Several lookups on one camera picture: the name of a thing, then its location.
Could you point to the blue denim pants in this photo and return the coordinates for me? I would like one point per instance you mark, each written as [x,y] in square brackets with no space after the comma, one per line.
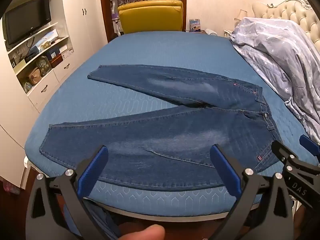
[175,135]

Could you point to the bedside lamp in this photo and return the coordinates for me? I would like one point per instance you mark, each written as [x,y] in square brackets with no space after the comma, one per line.
[241,15]

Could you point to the white wardrobe with shelves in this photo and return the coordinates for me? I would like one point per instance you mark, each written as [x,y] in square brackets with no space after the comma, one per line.
[75,22]

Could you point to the yellow armchair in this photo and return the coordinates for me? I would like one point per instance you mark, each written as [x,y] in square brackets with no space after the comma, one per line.
[150,17]

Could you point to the cream tufted headboard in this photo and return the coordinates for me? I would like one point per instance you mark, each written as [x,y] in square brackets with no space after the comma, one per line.
[287,7]

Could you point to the person's left hand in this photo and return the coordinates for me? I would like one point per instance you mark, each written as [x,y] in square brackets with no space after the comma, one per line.
[151,233]

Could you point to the grey star printed duvet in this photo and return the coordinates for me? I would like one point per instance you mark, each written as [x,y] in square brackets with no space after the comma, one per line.
[280,55]

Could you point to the brown wooden door frame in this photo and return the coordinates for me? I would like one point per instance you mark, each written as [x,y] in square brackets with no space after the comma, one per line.
[103,10]

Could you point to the small printed box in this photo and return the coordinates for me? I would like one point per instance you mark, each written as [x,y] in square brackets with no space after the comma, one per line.
[195,25]

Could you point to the dark blue box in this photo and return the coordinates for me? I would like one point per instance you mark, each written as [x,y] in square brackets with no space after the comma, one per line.
[55,52]

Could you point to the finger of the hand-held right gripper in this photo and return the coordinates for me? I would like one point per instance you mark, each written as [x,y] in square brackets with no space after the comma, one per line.
[310,146]
[282,152]

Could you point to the clear plastic bag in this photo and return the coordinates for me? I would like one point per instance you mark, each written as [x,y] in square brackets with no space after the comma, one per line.
[42,66]

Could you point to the black flat television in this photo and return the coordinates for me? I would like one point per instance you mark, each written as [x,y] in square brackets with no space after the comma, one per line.
[27,20]

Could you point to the brown bag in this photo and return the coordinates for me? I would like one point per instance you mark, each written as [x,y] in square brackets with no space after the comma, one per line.
[34,76]

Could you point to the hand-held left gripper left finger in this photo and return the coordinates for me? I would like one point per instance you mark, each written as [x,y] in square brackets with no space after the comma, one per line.
[93,170]

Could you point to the white flat box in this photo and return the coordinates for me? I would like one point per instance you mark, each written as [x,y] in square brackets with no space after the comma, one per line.
[47,38]

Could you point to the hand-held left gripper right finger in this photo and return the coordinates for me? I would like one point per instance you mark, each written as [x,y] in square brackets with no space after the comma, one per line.
[225,170]

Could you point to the bed with blue quilted cover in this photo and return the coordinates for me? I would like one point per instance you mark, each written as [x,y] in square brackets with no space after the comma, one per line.
[162,50]

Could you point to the pink cloth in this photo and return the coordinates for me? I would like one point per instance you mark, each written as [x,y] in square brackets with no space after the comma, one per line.
[11,187]

